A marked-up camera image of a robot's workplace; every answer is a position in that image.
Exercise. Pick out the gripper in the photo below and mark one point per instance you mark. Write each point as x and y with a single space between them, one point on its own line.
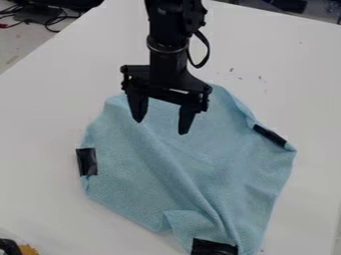
168 73

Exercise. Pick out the light blue cloth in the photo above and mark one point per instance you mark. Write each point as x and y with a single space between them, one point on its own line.
191 172

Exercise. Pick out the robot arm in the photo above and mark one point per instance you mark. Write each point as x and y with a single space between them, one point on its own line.
171 20

